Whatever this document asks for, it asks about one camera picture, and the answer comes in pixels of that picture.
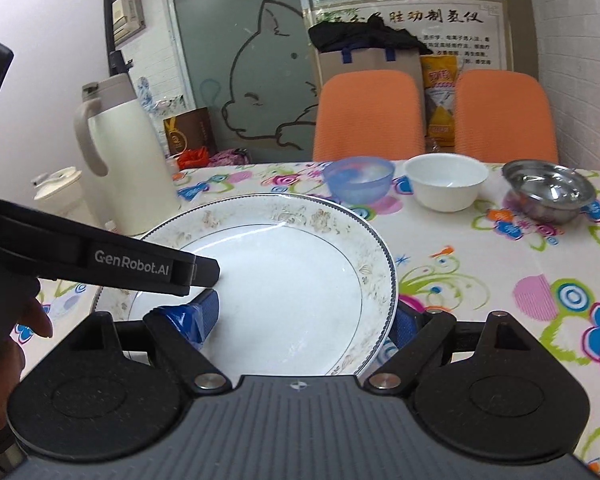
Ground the yellow packet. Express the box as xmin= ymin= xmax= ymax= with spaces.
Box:
xmin=420 ymin=55 xmax=459 ymax=153

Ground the white thermos jug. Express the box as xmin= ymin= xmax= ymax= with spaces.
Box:
xmin=74 ymin=72 xmax=181 ymax=237

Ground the brown paper bag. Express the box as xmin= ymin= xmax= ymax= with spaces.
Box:
xmin=315 ymin=47 xmax=433 ymax=92

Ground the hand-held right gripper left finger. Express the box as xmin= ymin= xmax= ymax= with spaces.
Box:
xmin=60 ymin=288 xmax=232 ymax=395

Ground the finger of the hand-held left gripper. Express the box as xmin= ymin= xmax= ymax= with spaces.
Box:
xmin=172 ymin=251 xmax=221 ymax=297

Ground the white floral rimmed plate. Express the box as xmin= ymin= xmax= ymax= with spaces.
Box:
xmin=91 ymin=192 xmax=398 ymax=378

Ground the pink cloth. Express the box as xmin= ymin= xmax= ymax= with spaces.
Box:
xmin=207 ymin=148 xmax=253 ymax=167

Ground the small white kettle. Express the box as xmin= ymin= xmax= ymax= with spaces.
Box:
xmin=31 ymin=166 xmax=101 ymax=228

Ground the red plastic bag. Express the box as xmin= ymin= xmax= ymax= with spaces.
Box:
xmin=176 ymin=147 xmax=211 ymax=171

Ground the dark brown gift bag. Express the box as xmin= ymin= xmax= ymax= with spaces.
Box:
xmin=162 ymin=107 xmax=218 ymax=158

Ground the frosted glass cat panel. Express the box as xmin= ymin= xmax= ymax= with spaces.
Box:
xmin=162 ymin=0 xmax=321 ymax=166

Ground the person's left hand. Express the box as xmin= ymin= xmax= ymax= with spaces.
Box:
xmin=0 ymin=292 xmax=53 ymax=438

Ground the black wall bracket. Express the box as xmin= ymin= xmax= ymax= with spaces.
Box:
xmin=109 ymin=50 xmax=133 ymax=78

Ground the orange chair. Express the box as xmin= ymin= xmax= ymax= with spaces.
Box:
xmin=454 ymin=70 xmax=559 ymax=165
xmin=312 ymin=70 xmax=427 ymax=162

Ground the white wall box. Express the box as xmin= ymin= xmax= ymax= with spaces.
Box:
xmin=111 ymin=0 xmax=147 ymax=46

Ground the blue plastic bowl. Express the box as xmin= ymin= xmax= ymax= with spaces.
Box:
xmin=322 ymin=156 xmax=396 ymax=204

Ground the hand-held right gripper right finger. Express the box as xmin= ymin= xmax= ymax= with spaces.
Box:
xmin=367 ymin=302 xmax=551 ymax=392

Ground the white ceramic bowl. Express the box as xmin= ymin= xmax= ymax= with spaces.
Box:
xmin=404 ymin=153 xmax=490 ymax=212

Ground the stainless steel bowl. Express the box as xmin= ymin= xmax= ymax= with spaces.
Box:
xmin=501 ymin=160 xmax=597 ymax=226

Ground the white wall poster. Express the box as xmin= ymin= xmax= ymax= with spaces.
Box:
xmin=307 ymin=0 xmax=508 ymax=73

